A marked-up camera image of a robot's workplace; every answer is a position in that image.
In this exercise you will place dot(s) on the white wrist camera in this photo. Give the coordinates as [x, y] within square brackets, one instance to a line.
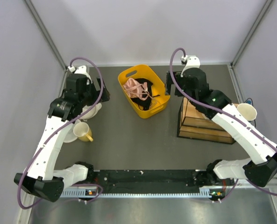
[83, 69]
[189, 62]

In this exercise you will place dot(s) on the wooden wire-frame shelf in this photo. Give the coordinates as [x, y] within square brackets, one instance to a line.
[194, 125]

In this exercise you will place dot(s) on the blue cup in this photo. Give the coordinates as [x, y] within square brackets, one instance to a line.
[247, 111]

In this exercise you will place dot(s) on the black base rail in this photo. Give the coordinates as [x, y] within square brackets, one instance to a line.
[152, 181]

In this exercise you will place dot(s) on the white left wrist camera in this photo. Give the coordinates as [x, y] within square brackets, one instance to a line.
[83, 69]

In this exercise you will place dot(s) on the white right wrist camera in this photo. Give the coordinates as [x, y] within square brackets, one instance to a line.
[189, 62]

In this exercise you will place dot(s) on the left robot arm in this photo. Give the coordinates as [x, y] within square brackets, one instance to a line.
[40, 178]

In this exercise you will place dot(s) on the pink bra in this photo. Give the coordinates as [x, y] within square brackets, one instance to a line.
[130, 88]

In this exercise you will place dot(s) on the white mesh laundry bag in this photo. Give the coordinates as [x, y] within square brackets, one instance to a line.
[70, 137]

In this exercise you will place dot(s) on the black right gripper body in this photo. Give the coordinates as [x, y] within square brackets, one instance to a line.
[180, 82]

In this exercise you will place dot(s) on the grey cable duct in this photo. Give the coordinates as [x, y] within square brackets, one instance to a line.
[91, 192]

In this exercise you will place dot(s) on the black bra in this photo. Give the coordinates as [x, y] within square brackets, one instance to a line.
[145, 99]

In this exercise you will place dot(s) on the yellow mug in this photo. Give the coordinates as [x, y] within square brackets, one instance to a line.
[83, 132]

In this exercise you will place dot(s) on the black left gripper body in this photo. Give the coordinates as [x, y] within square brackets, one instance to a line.
[90, 96]

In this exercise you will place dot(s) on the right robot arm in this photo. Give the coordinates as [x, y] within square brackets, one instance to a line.
[261, 166]

